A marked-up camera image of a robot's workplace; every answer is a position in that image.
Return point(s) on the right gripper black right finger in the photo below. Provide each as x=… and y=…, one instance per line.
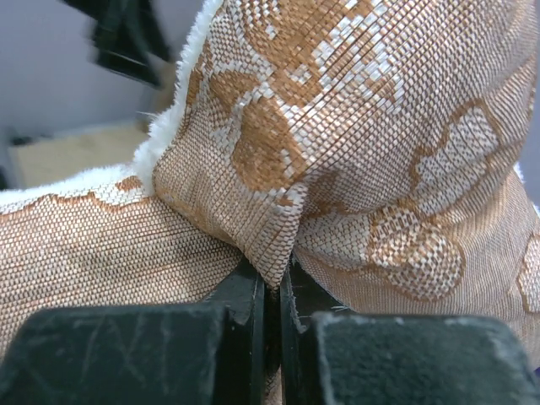
x=334, y=355

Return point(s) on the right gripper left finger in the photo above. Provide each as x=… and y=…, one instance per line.
x=210, y=352

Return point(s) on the pink patterned pillow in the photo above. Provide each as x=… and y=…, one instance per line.
x=375, y=143

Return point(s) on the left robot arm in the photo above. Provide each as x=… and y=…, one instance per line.
x=125, y=34

